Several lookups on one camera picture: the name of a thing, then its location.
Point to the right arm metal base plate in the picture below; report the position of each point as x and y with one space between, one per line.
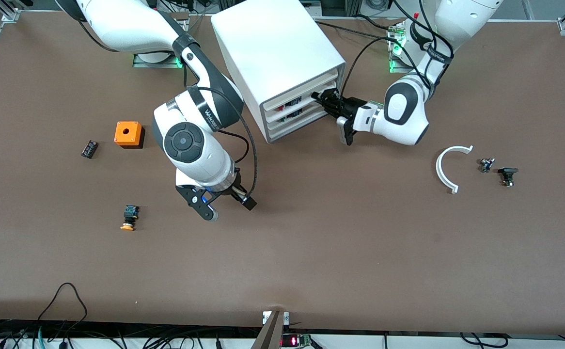
151 62

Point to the black button with blue block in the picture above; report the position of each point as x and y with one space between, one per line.
294 115

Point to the white curved plastic arc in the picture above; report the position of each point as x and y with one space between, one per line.
438 169

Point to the white drawer holding red button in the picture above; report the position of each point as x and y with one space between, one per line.
275 113

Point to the orange mushroom push button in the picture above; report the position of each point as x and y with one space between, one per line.
130 214

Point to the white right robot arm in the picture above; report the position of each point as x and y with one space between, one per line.
185 140

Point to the white drawer with black button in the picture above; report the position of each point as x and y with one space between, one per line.
275 121

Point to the grey camera mounting post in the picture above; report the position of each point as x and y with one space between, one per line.
270 334

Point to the small black knob part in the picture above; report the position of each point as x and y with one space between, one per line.
508 172

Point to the small black contact block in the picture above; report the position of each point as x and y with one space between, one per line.
89 149

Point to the orange box with hole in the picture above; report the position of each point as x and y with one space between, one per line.
127 132

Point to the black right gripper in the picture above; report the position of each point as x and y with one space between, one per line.
229 193

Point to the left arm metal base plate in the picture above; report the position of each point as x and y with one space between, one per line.
395 68

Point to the circuit module with red light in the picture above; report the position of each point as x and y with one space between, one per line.
290 341

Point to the small grey metal part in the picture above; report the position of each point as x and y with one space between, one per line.
486 165

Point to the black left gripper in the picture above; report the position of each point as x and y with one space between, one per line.
350 106

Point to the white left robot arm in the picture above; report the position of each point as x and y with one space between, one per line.
403 111

